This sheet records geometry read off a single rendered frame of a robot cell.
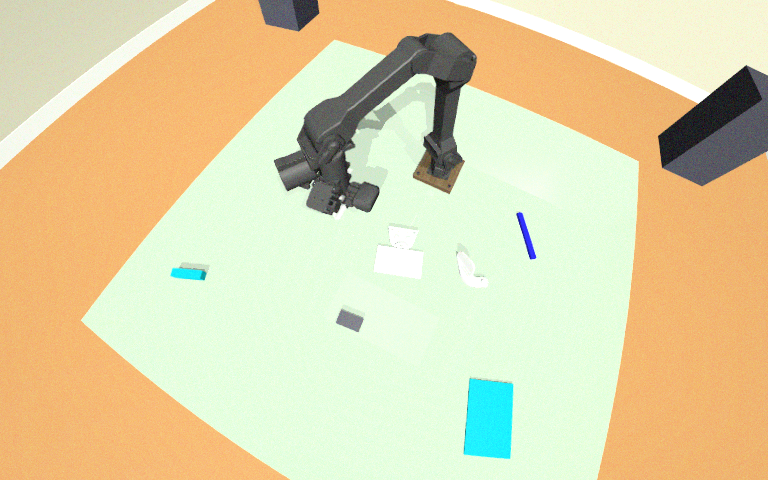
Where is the cyan rectangular block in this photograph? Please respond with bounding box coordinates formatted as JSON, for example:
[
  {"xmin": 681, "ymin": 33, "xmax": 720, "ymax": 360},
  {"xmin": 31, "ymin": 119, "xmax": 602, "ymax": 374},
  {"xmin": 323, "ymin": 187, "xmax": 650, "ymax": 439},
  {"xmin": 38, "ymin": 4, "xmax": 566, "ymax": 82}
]
[{"xmin": 171, "ymin": 268, "xmax": 207, "ymax": 280}]

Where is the blue flat bar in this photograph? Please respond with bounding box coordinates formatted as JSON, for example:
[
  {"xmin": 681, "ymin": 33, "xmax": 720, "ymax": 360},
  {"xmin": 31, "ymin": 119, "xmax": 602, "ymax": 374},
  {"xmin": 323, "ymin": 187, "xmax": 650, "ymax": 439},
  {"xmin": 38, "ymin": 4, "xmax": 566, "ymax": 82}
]
[{"xmin": 516, "ymin": 212, "xmax": 537, "ymax": 260}]

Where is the cyan flat rectangular plate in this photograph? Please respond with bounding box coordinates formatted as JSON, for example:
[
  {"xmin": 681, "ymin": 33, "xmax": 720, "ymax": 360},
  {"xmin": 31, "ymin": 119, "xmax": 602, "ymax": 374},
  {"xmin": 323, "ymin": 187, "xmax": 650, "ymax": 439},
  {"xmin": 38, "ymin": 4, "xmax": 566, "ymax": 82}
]
[{"xmin": 464, "ymin": 379, "xmax": 513, "ymax": 459}]

